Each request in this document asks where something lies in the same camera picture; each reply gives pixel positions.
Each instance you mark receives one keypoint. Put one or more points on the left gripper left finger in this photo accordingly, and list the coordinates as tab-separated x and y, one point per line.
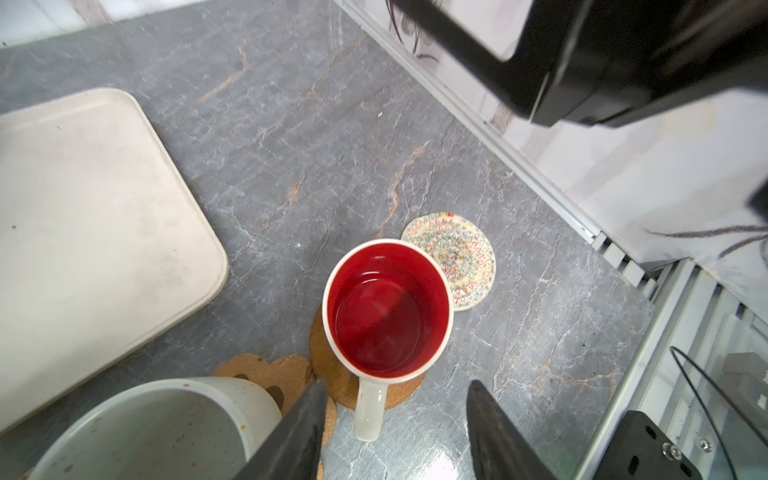
293	449

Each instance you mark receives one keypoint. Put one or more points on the brown paw shaped coaster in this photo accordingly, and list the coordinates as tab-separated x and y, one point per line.
285	380

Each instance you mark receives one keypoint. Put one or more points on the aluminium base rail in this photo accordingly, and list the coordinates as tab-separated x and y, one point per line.
699	373

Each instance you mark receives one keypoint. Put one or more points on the white speckled mug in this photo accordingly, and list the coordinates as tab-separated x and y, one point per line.
188	428

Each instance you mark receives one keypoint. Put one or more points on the beige plastic tray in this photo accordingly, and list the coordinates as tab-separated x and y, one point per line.
103	246

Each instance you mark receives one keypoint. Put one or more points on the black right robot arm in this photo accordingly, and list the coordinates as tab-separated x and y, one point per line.
610	63

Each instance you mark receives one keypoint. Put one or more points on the white mug red inside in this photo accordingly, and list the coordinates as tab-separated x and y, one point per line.
387	313

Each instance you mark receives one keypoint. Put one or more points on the brown round wooden coaster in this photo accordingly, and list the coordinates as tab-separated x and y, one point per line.
342	384

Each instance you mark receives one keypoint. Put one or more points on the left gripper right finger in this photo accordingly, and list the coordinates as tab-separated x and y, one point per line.
498	449

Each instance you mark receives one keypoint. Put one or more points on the white colourful stitched coaster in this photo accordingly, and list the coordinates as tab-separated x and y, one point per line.
461	250

